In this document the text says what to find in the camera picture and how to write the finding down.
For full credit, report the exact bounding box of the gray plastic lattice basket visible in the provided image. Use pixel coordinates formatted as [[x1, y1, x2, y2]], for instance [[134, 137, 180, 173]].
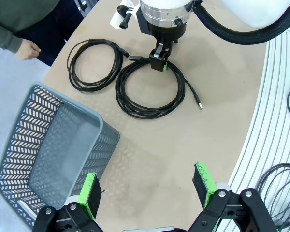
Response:
[[0, 82, 121, 230]]

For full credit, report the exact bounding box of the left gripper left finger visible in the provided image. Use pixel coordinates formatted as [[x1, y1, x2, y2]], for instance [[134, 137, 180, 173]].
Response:
[[32, 173, 104, 232]]

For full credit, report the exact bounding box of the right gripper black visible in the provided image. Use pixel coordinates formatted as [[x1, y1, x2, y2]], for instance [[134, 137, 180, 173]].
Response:
[[148, 22, 187, 73]]

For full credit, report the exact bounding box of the white ribbed rail panel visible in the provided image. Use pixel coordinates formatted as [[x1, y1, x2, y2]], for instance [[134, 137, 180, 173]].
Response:
[[228, 26, 290, 232]]

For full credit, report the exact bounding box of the person's right forearm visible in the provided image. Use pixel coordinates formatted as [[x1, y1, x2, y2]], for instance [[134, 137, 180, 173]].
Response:
[[0, 12, 24, 54]]

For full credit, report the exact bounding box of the black USB cable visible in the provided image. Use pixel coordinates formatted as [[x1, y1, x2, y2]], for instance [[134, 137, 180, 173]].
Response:
[[115, 55, 204, 119]]

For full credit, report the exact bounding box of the person in green sweater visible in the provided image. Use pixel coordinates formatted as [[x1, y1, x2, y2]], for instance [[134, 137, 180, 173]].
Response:
[[0, 0, 87, 67]]

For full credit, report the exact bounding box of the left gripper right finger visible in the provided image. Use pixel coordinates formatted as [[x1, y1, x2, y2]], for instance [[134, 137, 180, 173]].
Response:
[[188, 162, 278, 232]]

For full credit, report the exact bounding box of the person's right hand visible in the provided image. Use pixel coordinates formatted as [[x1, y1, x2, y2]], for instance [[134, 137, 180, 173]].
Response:
[[15, 39, 42, 61]]

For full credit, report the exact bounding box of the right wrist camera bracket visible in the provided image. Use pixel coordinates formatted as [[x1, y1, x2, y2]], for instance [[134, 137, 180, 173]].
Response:
[[110, 4, 150, 34]]

